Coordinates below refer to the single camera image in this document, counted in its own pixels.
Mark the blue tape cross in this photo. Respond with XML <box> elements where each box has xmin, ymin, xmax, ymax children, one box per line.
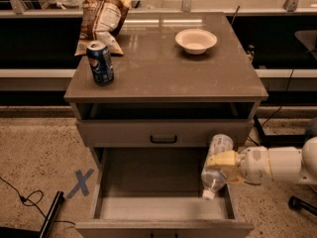
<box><xmin>66</xmin><ymin>169</ymin><xmax>94</xmax><ymax>199</ymax></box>

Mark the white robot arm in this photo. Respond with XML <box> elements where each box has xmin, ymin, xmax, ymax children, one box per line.
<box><xmin>206</xmin><ymin>137</ymin><xmax>317</xmax><ymax>184</ymax></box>

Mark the black drawer handle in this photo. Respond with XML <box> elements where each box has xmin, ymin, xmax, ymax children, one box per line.
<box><xmin>150</xmin><ymin>135</ymin><xmax>177</xmax><ymax>144</ymax></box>

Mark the chips bag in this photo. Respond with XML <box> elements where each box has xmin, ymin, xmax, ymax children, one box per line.
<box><xmin>75</xmin><ymin>0</ymin><xmax>132</xmax><ymax>56</ymax></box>

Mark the blue pepsi can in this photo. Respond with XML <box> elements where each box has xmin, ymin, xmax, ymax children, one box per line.
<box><xmin>86</xmin><ymin>41</ymin><xmax>114</xmax><ymax>85</ymax></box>

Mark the black chair caster leg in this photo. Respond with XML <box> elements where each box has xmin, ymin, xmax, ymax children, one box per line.
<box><xmin>288</xmin><ymin>196</ymin><xmax>317</xmax><ymax>216</ymax></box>

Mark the black stand leg left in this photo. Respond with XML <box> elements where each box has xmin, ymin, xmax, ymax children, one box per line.
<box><xmin>0</xmin><ymin>191</ymin><xmax>64</xmax><ymax>238</ymax></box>

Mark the black tripod leg right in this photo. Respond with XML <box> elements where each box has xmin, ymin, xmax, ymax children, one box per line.
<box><xmin>254</xmin><ymin>115</ymin><xmax>268</xmax><ymax>147</ymax></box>

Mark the grey drawer cabinet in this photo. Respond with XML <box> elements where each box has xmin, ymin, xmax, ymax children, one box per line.
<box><xmin>63</xmin><ymin>11</ymin><xmax>269</xmax><ymax>238</ymax></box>

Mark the clear plastic water bottle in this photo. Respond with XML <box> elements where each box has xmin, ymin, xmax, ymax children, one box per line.
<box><xmin>201</xmin><ymin>134</ymin><xmax>233</xmax><ymax>200</ymax></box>

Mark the closed top drawer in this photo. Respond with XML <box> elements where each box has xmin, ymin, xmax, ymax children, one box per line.
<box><xmin>76</xmin><ymin>119</ymin><xmax>254</xmax><ymax>148</ymax></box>

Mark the open middle drawer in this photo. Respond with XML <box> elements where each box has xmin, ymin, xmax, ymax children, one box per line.
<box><xmin>75</xmin><ymin>148</ymin><xmax>254</xmax><ymax>238</ymax></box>

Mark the white bowl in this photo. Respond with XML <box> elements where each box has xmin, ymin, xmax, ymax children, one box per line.
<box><xmin>175</xmin><ymin>29</ymin><xmax>217</xmax><ymax>55</ymax></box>

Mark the black cable left floor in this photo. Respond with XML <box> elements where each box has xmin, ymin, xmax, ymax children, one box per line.
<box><xmin>0</xmin><ymin>176</ymin><xmax>76</xmax><ymax>226</ymax></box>

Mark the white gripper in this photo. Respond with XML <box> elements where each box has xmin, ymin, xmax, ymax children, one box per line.
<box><xmin>206</xmin><ymin>147</ymin><xmax>271</xmax><ymax>184</ymax></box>

